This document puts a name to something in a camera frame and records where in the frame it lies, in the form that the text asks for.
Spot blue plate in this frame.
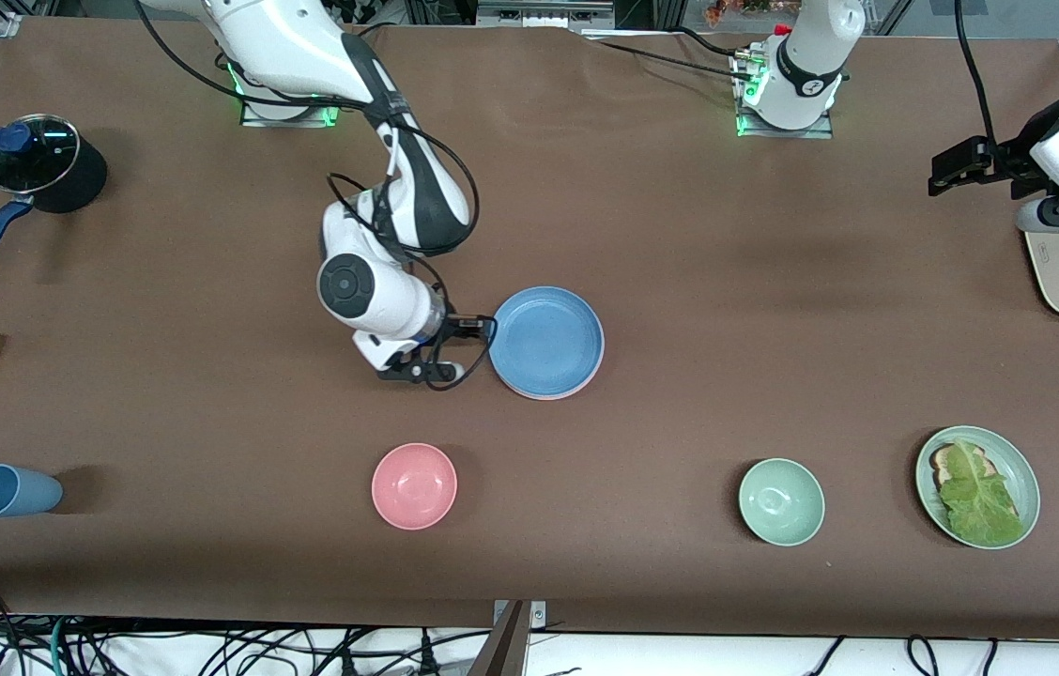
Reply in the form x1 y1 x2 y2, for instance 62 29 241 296
489 286 606 396

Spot pink plate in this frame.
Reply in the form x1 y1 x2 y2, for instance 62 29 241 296
497 361 606 403

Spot small pink bowl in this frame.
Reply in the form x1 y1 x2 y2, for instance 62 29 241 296
371 442 458 531

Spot colourful toy food pile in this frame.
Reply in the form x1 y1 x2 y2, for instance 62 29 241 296
704 0 798 26

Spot toasted bread slice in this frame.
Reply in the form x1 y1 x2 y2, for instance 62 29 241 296
929 443 995 489

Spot green plate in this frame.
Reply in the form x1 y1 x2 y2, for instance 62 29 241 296
914 425 1042 550

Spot dark slanted bar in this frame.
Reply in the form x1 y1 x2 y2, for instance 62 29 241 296
466 601 530 676

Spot green lettuce leaf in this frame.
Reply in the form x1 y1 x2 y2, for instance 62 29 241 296
936 438 1026 547

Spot grey metal box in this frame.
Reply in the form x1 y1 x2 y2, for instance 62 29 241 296
476 0 617 29

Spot small green bowl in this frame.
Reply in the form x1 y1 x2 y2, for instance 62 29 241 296
738 457 826 547

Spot blue plastic cup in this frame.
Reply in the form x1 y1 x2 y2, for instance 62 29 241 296
0 464 64 519

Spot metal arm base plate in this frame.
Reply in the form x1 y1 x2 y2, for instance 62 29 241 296
238 89 343 128
731 47 836 140

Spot small metal bracket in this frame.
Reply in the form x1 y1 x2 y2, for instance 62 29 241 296
492 601 547 628

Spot long black base cable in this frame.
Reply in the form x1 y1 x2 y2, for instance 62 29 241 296
584 36 748 81

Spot dark saucepan with blue handle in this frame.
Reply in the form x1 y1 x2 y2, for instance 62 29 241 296
0 131 109 279

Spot teal floor cable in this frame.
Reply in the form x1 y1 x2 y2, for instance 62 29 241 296
47 618 72 676

